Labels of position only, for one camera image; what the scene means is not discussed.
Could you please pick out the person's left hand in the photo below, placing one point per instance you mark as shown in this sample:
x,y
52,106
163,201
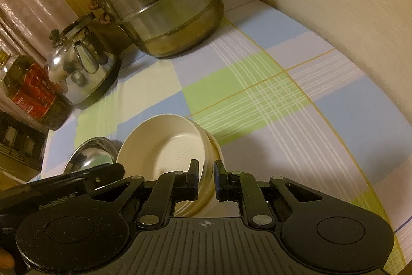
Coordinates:
x,y
5,259

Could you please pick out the beige patterned curtain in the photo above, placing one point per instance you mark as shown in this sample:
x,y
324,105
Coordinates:
x,y
22,4

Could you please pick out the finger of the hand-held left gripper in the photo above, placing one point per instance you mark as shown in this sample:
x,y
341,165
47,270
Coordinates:
x,y
96,175

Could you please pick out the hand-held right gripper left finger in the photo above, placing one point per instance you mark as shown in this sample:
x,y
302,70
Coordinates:
x,y
193,180

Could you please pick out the plaid tablecloth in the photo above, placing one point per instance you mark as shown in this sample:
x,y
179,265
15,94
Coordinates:
x,y
257,101

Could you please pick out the round stainless steel plate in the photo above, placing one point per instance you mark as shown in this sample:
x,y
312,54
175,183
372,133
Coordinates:
x,y
80,155

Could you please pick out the dark shelf rack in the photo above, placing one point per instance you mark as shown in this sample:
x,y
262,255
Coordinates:
x,y
19,139

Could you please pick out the stainless steel kettle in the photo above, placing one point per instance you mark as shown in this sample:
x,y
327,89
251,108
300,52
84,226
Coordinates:
x,y
83,72

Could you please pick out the cream round plastic bowl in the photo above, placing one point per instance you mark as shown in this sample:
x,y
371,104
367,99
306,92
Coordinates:
x,y
161,146

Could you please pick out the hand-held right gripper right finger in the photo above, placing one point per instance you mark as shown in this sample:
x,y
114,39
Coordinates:
x,y
219,181

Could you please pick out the cooking oil bottle red label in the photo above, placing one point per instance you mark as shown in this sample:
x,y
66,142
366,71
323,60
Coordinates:
x,y
32,94

